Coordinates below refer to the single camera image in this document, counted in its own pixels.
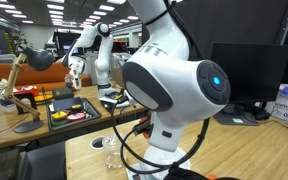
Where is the orange plastic cup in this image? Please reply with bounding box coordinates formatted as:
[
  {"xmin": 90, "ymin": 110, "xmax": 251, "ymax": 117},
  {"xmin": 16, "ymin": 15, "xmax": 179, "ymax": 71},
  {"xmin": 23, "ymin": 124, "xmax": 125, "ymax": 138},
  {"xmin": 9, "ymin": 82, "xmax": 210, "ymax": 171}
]
[{"xmin": 139, "ymin": 117, "xmax": 150, "ymax": 139}]

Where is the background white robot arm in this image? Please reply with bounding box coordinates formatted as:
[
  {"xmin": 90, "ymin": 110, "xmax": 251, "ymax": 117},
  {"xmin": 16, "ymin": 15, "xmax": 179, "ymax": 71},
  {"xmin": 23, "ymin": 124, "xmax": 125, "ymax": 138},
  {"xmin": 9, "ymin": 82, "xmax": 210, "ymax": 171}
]
[{"xmin": 61, "ymin": 23, "xmax": 130, "ymax": 107}]

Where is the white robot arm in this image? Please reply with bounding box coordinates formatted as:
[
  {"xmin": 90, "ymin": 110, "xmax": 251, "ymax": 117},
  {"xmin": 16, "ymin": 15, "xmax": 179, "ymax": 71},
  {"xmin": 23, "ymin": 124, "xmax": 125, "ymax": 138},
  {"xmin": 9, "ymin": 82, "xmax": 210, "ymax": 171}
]
[{"xmin": 122, "ymin": 0, "xmax": 231, "ymax": 152}]

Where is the white bowl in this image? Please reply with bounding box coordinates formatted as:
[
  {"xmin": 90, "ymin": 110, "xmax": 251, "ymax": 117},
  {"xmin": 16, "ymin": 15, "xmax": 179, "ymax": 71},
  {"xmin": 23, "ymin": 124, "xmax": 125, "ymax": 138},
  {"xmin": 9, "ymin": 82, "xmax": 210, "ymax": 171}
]
[{"xmin": 140, "ymin": 146, "xmax": 190, "ymax": 180}]

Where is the clear glass jar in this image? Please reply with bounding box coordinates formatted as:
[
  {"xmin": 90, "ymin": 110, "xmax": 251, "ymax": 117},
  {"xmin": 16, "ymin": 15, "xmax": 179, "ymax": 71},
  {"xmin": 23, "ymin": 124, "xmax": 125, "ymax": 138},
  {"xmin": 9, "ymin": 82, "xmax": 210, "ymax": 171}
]
[{"xmin": 102, "ymin": 134, "xmax": 123, "ymax": 168}]

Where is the digital kitchen scale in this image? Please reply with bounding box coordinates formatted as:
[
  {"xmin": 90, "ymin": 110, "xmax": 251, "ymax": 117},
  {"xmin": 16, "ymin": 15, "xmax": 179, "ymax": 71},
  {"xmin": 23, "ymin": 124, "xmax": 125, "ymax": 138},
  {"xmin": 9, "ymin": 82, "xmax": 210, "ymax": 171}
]
[{"xmin": 126, "ymin": 163, "xmax": 151, "ymax": 180}]

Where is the dark green box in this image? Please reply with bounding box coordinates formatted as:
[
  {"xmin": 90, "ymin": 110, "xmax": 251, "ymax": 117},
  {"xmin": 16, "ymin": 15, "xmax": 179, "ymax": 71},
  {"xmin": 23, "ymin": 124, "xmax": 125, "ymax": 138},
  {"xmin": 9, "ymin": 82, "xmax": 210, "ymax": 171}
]
[{"xmin": 52, "ymin": 87, "xmax": 74, "ymax": 100}]

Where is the black tray with toys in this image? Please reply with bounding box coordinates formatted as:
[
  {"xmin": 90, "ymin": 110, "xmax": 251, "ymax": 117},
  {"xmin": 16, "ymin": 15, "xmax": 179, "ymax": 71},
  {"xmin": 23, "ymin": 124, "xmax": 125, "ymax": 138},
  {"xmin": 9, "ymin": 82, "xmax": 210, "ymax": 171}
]
[{"xmin": 47, "ymin": 97, "xmax": 101, "ymax": 130}]

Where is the black curtain divider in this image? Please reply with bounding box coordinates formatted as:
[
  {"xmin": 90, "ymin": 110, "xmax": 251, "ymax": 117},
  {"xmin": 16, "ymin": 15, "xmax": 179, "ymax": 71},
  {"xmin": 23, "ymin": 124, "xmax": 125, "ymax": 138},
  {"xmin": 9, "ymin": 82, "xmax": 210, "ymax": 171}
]
[{"xmin": 167, "ymin": 0, "xmax": 288, "ymax": 61}]

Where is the wooden desk lamp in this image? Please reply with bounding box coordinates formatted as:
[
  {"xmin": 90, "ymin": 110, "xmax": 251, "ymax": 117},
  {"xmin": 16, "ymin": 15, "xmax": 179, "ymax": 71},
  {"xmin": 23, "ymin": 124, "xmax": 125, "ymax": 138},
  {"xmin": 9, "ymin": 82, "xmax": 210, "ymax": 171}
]
[{"xmin": 2, "ymin": 44, "xmax": 56, "ymax": 134}]

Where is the black computer monitor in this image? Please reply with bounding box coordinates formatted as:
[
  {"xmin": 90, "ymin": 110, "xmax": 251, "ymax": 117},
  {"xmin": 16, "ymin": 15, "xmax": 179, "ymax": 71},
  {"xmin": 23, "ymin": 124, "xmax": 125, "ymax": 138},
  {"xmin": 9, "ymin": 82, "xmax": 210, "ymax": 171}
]
[{"xmin": 211, "ymin": 42, "xmax": 288, "ymax": 126}]

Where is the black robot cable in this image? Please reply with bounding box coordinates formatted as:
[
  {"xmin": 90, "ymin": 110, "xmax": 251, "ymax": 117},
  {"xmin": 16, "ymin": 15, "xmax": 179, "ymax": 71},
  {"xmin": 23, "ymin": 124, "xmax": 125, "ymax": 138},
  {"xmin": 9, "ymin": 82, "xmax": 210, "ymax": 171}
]
[{"xmin": 110, "ymin": 99, "xmax": 212, "ymax": 175}]

